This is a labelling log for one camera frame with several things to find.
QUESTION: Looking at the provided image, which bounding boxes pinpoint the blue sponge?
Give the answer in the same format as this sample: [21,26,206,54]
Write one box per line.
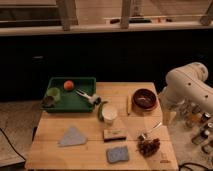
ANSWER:
[106,146,129,164]

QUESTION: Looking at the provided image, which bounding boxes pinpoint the white cup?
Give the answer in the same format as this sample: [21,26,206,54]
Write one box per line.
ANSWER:
[102,105,118,125]

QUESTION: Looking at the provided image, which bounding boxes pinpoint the dark small cup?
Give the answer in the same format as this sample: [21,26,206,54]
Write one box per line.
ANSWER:
[42,96,55,108]

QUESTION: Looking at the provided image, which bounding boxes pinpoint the orange fruit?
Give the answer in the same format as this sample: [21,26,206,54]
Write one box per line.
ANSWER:
[64,80,74,91]

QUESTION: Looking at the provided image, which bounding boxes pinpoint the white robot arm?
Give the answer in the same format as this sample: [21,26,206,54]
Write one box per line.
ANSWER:
[159,62,213,125]

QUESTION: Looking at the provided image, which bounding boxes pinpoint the brown wooden bowl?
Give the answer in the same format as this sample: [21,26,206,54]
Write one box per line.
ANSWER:
[132,88,157,111]

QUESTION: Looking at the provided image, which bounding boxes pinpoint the black cable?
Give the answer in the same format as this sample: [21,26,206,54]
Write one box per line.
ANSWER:
[0,127,27,162]

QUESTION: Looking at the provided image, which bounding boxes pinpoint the green plastic tray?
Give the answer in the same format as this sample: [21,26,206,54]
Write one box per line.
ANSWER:
[43,77,96,113]

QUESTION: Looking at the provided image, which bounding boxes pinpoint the green plastic cup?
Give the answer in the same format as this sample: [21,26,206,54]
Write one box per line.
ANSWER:
[46,87,61,102]

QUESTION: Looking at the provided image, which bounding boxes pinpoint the spice bottles rack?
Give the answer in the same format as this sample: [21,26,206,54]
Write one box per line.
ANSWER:
[180,103,213,152]

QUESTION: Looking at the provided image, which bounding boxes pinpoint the brown wooden block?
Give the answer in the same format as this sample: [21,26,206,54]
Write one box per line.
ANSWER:
[103,129,127,142]

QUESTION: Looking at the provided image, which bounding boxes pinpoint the light blue towel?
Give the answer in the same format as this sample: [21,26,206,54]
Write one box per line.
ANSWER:
[58,126,87,147]

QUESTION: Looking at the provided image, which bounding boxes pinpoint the silver metal spoon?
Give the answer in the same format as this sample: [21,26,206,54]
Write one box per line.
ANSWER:
[138,122,162,141]

